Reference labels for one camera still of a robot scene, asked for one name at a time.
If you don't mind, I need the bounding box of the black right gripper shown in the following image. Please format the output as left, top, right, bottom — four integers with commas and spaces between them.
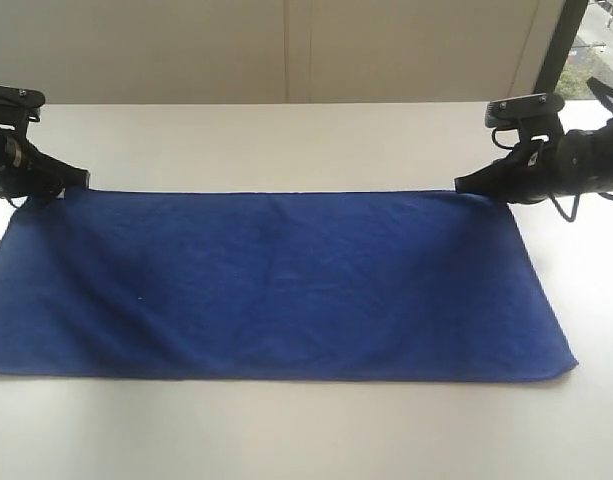
454, 140, 571, 204

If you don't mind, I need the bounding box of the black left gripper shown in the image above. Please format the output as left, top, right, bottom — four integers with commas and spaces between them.
0, 128, 90, 206

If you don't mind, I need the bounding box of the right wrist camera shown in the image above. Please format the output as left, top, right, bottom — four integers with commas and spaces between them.
484, 93, 565, 143

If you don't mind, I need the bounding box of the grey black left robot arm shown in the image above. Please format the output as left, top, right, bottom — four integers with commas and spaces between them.
0, 128, 90, 204

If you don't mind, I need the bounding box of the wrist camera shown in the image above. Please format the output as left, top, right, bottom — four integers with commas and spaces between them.
0, 86, 46, 135
484, 93, 565, 143

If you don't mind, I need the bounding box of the blue towel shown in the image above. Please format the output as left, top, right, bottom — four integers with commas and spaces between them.
0, 189, 577, 383

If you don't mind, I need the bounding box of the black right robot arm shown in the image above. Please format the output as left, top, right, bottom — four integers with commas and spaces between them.
454, 119, 613, 204

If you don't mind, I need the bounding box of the dark window frame post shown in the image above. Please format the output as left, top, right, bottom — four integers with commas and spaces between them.
533, 0, 589, 93

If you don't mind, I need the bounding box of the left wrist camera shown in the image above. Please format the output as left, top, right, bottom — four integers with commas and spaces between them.
0, 86, 46, 135

